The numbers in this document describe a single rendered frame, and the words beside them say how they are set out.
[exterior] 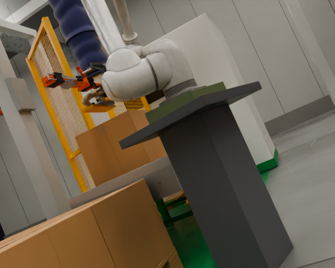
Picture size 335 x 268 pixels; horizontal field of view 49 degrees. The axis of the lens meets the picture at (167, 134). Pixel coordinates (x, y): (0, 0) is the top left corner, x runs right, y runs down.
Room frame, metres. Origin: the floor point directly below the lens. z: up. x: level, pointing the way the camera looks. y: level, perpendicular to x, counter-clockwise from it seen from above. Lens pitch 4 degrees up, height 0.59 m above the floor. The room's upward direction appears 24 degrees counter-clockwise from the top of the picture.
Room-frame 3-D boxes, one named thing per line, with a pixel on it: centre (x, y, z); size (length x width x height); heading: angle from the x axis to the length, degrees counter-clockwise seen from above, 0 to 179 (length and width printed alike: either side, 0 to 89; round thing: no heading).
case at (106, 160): (2.48, 0.26, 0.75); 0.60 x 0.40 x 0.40; 164
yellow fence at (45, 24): (3.31, 0.77, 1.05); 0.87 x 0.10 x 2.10; 35
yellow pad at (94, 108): (2.52, 0.36, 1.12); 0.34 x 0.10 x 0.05; 164
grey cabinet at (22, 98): (3.12, 1.03, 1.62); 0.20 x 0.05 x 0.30; 163
